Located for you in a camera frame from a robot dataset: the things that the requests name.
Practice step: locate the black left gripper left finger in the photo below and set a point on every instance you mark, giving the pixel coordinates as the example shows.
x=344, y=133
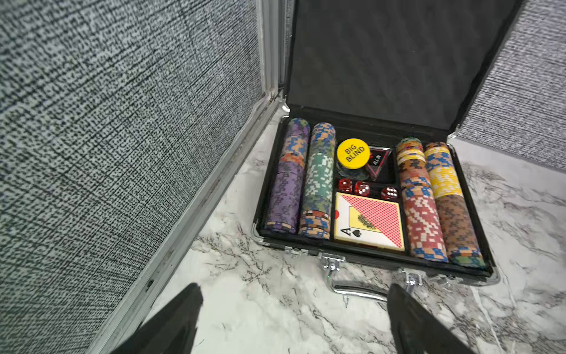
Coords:
x=172, y=329

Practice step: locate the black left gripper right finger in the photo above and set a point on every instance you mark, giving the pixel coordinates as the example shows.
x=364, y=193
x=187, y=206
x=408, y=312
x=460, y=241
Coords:
x=415, y=330

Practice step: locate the black aluminium poker case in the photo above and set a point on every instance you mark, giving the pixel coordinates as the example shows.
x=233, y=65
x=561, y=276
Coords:
x=385, y=70

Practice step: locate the red poker chip row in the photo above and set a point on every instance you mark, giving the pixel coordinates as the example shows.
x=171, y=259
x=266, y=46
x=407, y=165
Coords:
x=422, y=218

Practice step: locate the yellow brown poker chip row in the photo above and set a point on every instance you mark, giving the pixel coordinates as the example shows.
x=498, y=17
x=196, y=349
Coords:
x=457, y=227

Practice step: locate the purple poker chip row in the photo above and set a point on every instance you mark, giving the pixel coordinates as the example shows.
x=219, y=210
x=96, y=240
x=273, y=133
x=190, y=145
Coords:
x=286, y=193

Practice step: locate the green poker chip row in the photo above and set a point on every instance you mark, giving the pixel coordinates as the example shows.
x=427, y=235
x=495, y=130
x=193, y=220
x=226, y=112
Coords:
x=315, y=217

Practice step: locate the red playing card deck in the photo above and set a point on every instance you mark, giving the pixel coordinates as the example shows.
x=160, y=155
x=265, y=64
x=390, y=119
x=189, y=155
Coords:
x=369, y=222

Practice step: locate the red die right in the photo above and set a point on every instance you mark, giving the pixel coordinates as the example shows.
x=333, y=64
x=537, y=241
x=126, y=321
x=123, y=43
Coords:
x=390, y=194

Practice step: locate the red die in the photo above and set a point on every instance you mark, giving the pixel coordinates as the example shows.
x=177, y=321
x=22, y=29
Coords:
x=390, y=194
x=345, y=185
x=362, y=188

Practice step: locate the red die middle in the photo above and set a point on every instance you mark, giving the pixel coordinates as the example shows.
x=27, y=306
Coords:
x=362, y=188

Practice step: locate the red die left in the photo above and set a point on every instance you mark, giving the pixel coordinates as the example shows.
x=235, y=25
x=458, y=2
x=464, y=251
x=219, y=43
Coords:
x=345, y=185

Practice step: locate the dark triangular all-in button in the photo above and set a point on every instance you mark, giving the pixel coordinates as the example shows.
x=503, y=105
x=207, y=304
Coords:
x=377, y=166

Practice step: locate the yellow big blind button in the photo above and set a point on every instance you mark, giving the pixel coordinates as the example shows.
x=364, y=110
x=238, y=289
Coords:
x=353, y=153

